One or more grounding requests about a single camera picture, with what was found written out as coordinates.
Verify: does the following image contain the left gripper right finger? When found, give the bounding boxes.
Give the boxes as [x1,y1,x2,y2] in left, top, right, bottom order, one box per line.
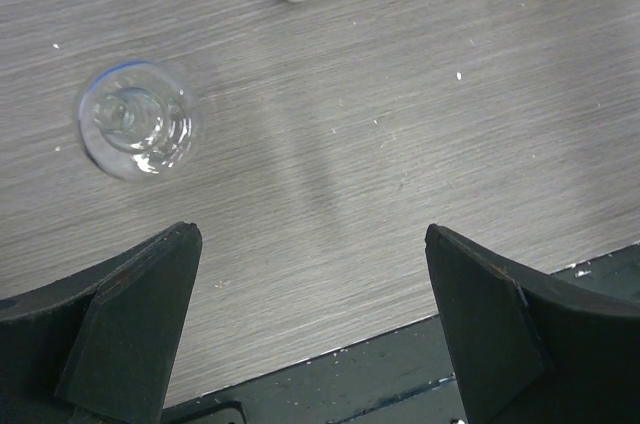
[425,224,639,423]

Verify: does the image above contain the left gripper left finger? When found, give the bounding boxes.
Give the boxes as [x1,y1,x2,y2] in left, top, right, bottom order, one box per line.
[1,222,202,423]

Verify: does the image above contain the clear glass flask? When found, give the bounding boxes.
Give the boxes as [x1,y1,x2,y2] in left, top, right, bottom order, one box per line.
[74,60,204,182]

